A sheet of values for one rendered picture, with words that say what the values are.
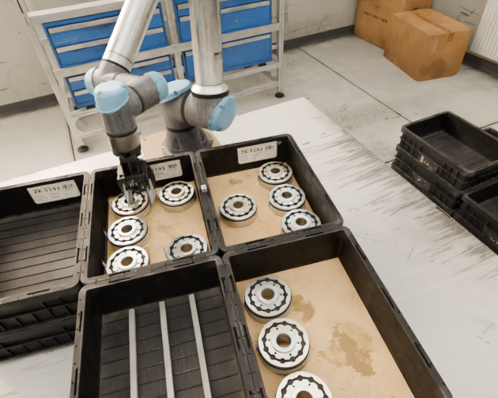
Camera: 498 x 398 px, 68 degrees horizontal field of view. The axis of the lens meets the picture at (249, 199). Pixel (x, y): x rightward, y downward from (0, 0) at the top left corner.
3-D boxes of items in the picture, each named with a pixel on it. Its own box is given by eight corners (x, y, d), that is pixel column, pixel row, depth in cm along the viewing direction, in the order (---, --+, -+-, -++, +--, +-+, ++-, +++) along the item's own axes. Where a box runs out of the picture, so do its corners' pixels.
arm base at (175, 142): (160, 140, 138) (154, 118, 131) (198, 128, 142) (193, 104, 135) (175, 161, 128) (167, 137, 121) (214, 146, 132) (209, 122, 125)
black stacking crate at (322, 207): (200, 181, 118) (194, 152, 110) (288, 163, 122) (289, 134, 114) (225, 283, 90) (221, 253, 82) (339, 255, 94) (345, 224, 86)
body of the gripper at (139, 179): (122, 197, 95) (109, 159, 87) (122, 178, 101) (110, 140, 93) (152, 192, 96) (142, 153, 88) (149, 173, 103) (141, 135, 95)
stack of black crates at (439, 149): (380, 195, 204) (399, 125, 173) (423, 178, 212) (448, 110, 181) (435, 245, 177) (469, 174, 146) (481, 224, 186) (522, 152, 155)
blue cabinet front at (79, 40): (77, 107, 256) (41, 23, 218) (175, 84, 276) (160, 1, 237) (77, 110, 254) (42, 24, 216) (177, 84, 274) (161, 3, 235)
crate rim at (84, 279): (92, 176, 107) (89, 170, 105) (194, 156, 111) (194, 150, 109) (83, 292, 78) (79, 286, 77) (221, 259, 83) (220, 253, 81)
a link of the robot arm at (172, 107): (178, 108, 134) (169, 73, 125) (209, 115, 129) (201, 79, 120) (156, 125, 127) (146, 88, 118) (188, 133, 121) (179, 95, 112)
